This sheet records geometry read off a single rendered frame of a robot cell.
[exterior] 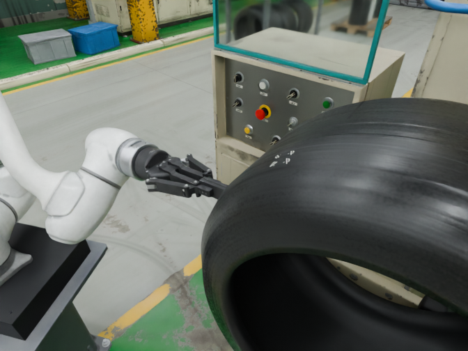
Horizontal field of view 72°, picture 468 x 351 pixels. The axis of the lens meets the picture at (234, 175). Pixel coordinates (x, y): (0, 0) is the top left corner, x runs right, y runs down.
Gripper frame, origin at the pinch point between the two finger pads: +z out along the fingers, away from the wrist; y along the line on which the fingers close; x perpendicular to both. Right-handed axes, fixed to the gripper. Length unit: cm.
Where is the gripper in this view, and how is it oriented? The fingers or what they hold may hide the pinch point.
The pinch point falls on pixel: (216, 189)
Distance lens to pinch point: 60.3
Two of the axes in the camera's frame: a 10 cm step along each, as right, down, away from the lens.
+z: 7.8, 2.7, -5.7
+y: 6.2, -4.8, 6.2
